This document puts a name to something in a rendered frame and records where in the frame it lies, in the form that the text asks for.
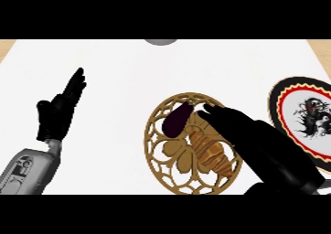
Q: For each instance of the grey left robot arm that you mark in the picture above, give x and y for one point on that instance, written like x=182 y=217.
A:
x=25 y=170

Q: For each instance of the dragon print plate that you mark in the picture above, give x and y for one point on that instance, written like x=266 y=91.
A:
x=313 y=122

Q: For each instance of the grey round object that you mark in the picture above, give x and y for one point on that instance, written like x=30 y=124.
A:
x=160 y=42

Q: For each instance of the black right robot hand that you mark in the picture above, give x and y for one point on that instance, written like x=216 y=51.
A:
x=262 y=143

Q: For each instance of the gold openwork oval placemat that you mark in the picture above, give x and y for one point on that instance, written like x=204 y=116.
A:
x=172 y=158

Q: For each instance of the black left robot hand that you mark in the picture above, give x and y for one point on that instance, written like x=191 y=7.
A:
x=59 y=112

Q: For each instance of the dark purple eggplant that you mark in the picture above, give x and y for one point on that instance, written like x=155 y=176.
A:
x=177 y=120

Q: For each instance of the brown croissant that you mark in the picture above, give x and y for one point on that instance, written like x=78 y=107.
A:
x=210 y=149

